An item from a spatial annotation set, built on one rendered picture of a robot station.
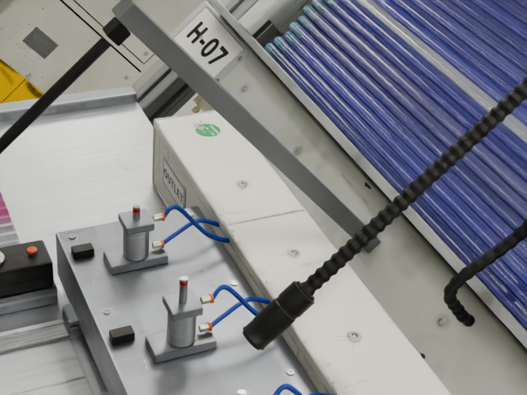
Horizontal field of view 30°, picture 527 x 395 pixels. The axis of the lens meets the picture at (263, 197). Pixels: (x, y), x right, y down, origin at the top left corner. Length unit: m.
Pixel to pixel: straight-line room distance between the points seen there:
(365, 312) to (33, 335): 0.29
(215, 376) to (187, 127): 0.33
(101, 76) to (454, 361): 1.41
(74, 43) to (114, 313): 1.27
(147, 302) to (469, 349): 0.26
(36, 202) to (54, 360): 0.23
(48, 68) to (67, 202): 1.03
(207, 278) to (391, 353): 0.17
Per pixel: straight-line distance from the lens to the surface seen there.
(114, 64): 2.07
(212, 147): 0.96
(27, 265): 0.87
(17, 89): 4.01
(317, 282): 0.58
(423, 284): 0.82
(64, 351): 0.85
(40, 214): 1.01
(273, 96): 1.04
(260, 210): 0.88
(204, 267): 0.84
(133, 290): 0.82
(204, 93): 0.70
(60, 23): 2.00
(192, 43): 1.19
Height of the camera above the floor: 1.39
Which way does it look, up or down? 6 degrees down
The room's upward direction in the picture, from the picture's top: 47 degrees clockwise
